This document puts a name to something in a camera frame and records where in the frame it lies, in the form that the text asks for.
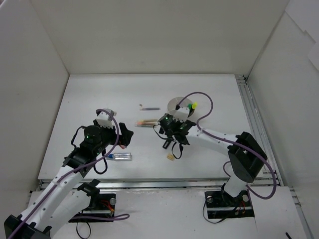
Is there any aluminium frame rail front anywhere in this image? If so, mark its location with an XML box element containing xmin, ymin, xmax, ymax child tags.
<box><xmin>36</xmin><ymin>178</ymin><xmax>273</xmax><ymax>191</ymax></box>

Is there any aluminium frame rail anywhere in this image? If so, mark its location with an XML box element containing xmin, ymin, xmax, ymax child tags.
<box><xmin>235</xmin><ymin>75</ymin><xmax>313</xmax><ymax>239</ymax></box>
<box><xmin>36</xmin><ymin>178</ymin><xmax>273</xmax><ymax>191</ymax></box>

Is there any dark pen in clear sleeve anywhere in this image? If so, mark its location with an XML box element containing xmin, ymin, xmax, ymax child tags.
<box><xmin>140</xmin><ymin>107</ymin><xmax>160</xmax><ymax>111</ymax></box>

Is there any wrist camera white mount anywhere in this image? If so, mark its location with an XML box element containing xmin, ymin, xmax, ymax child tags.
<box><xmin>173</xmin><ymin>107</ymin><xmax>190</xmax><ymax>122</ymax></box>
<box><xmin>96</xmin><ymin>109</ymin><xmax>114</xmax><ymax>129</ymax></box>

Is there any small wooden clip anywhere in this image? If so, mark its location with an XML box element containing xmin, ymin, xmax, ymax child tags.
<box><xmin>167</xmin><ymin>154</ymin><xmax>175</xmax><ymax>161</ymax></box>

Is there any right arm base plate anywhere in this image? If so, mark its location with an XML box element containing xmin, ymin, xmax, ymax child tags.
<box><xmin>203</xmin><ymin>190</ymin><xmax>255</xmax><ymax>223</ymax></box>

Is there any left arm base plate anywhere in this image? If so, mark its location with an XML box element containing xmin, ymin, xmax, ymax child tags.
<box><xmin>69</xmin><ymin>193</ymin><xmax>116</xmax><ymax>223</ymax></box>

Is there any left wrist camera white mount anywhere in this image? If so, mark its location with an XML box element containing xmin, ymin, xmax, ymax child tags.
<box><xmin>96</xmin><ymin>109</ymin><xmax>114</xmax><ymax>129</ymax></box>

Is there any aluminium frame rail right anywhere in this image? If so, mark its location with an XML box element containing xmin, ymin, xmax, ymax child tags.
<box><xmin>235</xmin><ymin>75</ymin><xmax>313</xmax><ymax>239</ymax></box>

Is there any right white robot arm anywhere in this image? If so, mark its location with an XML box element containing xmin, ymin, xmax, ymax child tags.
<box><xmin>158</xmin><ymin>114</ymin><xmax>267</xmax><ymax>205</ymax></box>

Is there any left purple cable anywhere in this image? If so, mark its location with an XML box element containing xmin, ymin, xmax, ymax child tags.
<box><xmin>4</xmin><ymin>109</ymin><xmax>130</xmax><ymax>239</ymax></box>

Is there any clear glue bottle blue cap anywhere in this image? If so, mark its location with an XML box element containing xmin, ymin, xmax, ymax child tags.
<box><xmin>107</xmin><ymin>152</ymin><xmax>132</xmax><ymax>161</ymax></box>

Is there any white round divided organizer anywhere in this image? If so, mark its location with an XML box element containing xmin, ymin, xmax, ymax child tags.
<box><xmin>167</xmin><ymin>97</ymin><xmax>195</xmax><ymax>117</ymax></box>

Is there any yellow cap black highlighter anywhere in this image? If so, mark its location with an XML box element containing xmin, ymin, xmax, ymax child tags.
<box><xmin>190</xmin><ymin>102</ymin><xmax>197</xmax><ymax>110</ymax></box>

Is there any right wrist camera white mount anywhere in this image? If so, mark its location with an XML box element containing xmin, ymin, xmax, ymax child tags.
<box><xmin>173</xmin><ymin>107</ymin><xmax>190</xmax><ymax>122</ymax></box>

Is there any orange tip brown marker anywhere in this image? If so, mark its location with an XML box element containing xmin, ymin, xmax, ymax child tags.
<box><xmin>135</xmin><ymin>122</ymin><xmax>157</xmax><ymax>127</ymax></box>

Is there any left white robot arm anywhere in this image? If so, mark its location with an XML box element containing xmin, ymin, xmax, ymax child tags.
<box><xmin>4</xmin><ymin>120</ymin><xmax>134</xmax><ymax>239</ymax></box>

